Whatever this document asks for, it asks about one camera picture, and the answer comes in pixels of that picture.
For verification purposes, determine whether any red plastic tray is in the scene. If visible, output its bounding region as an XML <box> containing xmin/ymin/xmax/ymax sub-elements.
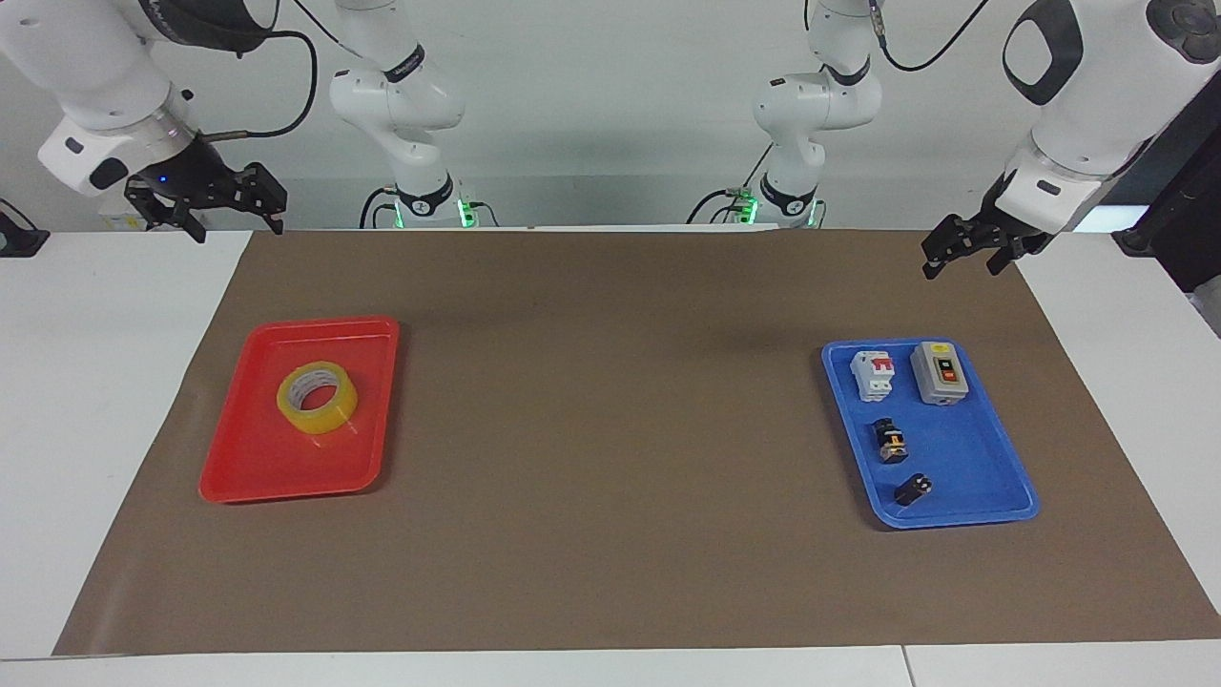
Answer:
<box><xmin>197</xmin><ymin>315</ymin><xmax>402</xmax><ymax>505</ymax></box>

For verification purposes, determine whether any white circuit breaker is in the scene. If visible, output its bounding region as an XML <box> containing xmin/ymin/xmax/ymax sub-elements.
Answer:
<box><xmin>850</xmin><ymin>349</ymin><xmax>899</xmax><ymax>405</ymax></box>

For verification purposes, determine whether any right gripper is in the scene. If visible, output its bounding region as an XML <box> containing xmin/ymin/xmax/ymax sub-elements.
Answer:
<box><xmin>124</xmin><ymin>136</ymin><xmax>289</xmax><ymax>244</ymax></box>

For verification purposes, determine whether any black and brass component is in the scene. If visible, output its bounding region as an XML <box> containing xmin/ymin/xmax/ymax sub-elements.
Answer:
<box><xmin>872</xmin><ymin>417</ymin><xmax>910</xmax><ymax>466</ymax></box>

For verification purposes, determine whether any grey push-button switch box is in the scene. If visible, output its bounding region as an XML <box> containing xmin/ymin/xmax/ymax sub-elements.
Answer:
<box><xmin>908</xmin><ymin>341</ymin><xmax>973</xmax><ymax>409</ymax></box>

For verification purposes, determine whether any black cable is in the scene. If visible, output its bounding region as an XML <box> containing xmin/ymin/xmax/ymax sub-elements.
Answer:
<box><xmin>290</xmin><ymin>0</ymin><xmax>350</xmax><ymax>49</ymax></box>
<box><xmin>202</xmin><ymin>28</ymin><xmax>320</xmax><ymax>143</ymax></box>
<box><xmin>359</xmin><ymin>185</ymin><xmax>399</xmax><ymax>231</ymax></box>
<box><xmin>686</xmin><ymin>141</ymin><xmax>776</xmax><ymax>226</ymax></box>
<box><xmin>869</xmin><ymin>0</ymin><xmax>991</xmax><ymax>73</ymax></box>

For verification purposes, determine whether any yellow tape roll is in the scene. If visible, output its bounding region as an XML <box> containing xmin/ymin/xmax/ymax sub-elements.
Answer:
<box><xmin>276</xmin><ymin>360</ymin><xmax>361</xmax><ymax>436</ymax></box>

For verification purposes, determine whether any blue plastic tray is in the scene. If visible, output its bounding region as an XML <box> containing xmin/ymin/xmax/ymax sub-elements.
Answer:
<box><xmin>820</xmin><ymin>338</ymin><xmax>1041</xmax><ymax>531</ymax></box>

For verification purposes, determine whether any black stand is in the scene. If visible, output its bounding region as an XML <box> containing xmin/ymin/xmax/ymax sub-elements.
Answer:
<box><xmin>0</xmin><ymin>198</ymin><xmax>51</xmax><ymax>260</ymax></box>
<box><xmin>1111</xmin><ymin>84</ymin><xmax>1221</xmax><ymax>339</ymax></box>

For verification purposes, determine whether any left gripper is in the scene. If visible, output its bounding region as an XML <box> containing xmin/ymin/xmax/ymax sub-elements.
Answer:
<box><xmin>920</xmin><ymin>172</ymin><xmax>1052</xmax><ymax>281</ymax></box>

